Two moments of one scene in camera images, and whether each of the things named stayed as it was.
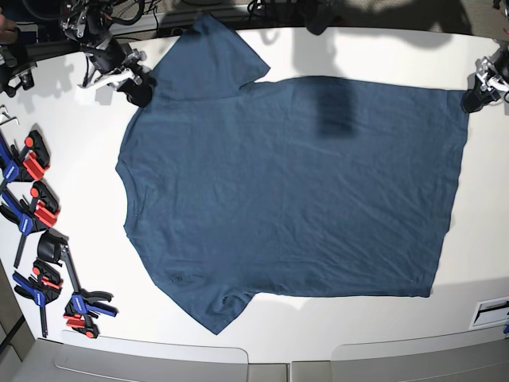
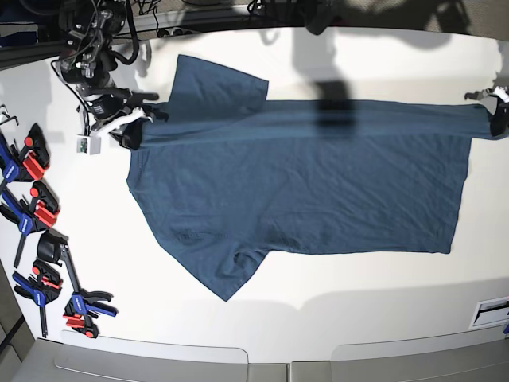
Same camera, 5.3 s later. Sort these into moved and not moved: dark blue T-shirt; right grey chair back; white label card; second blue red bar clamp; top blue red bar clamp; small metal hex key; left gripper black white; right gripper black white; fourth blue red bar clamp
Moved: right gripper black white; left gripper black white; dark blue T-shirt
Not moved: right grey chair back; second blue red bar clamp; small metal hex key; white label card; top blue red bar clamp; fourth blue red bar clamp
